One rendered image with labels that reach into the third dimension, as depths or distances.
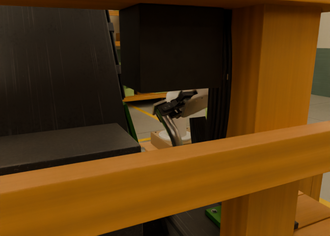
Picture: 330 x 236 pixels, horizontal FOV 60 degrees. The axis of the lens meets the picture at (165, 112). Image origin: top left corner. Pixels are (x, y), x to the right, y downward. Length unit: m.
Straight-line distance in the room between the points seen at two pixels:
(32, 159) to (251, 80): 0.41
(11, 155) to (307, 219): 0.89
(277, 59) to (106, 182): 0.36
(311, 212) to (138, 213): 0.80
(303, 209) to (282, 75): 0.66
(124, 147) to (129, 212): 0.18
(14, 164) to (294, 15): 0.55
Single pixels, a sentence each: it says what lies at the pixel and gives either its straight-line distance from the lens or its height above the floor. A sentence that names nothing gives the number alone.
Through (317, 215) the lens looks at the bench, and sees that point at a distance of 1.13.
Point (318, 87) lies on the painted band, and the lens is 8.75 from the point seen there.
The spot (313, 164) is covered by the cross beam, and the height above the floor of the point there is 1.21.
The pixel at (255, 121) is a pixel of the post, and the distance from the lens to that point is 0.55.
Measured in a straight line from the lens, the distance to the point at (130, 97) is 6.26.
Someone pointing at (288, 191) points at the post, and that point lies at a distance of 0.68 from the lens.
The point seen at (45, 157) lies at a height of 1.24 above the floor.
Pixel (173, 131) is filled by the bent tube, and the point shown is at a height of 1.20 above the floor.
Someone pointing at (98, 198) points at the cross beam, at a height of 1.24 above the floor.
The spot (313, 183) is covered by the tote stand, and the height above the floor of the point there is 0.63.
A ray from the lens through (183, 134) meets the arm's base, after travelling 1.57.
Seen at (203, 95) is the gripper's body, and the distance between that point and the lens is 0.82.
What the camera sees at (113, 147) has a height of 1.24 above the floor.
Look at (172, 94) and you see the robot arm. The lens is 1.51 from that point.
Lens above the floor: 1.44
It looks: 14 degrees down
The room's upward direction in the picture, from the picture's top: straight up
